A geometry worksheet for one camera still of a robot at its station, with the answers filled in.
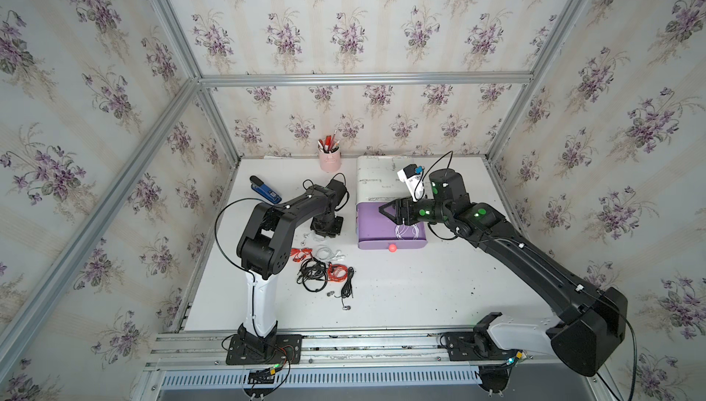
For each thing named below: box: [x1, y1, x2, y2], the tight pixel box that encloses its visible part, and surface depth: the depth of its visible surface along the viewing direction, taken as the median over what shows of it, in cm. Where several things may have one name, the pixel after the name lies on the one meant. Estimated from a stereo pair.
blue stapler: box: [249, 174, 283, 205], surface depth 109 cm
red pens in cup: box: [317, 129, 341, 154], surface depth 113 cm
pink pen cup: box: [318, 143, 342, 173], surface depth 111 cm
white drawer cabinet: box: [355, 155, 429, 222], surface depth 86 cm
